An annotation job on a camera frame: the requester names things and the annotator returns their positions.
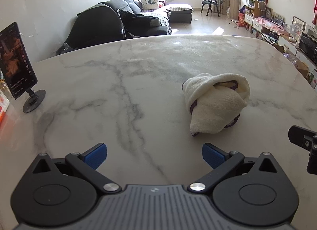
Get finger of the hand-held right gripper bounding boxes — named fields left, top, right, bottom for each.
left=288, top=125, right=317, bottom=174

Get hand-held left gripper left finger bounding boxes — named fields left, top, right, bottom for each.
left=32, top=143, right=122, bottom=193

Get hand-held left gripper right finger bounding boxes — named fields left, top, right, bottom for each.
left=187, top=143, right=279, bottom=193

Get white towel with purple edge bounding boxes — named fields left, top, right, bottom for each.
left=182, top=73, right=250, bottom=137

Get cardboard box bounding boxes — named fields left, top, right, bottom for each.
left=294, top=59, right=310, bottom=80

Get black round phone stand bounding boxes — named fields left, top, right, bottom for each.
left=23, top=88, right=46, bottom=114

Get black microwave oven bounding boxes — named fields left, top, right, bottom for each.
left=296, top=31, right=317, bottom=64

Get orange box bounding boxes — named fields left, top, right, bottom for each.
left=0, top=89, right=11, bottom=124

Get small white desk fan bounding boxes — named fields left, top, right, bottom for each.
left=288, top=23, right=298, bottom=40

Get clear plastic bag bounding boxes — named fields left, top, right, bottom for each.
left=56, top=42, right=75, bottom=56

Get framed picture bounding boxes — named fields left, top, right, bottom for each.
left=292, top=16, right=306, bottom=31

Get pink cloth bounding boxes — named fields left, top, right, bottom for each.
left=255, top=16, right=291, bottom=35

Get black smartphone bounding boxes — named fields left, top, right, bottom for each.
left=0, top=22, right=38, bottom=100

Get chair covered by black jacket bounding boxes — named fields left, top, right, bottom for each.
left=65, top=3, right=127, bottom=50

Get wooden shelf cabinet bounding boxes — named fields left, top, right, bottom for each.
left=244, top=0, right=263, bottom=33

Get black clothing pile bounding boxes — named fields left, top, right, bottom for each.
left=119, top=11, right=162, bottom=36

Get dark grey sofa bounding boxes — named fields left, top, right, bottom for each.
left=100, top=0, right=193, bottom=38

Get wooden desk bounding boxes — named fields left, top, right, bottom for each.
left=220, top=0, right=242, bottom=20

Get dark wooden chair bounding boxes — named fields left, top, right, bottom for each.
left=196, top=0, right=221, bottom=17

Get white deer print pillow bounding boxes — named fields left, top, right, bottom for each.
left=140, top=0, right=159, bottom=11

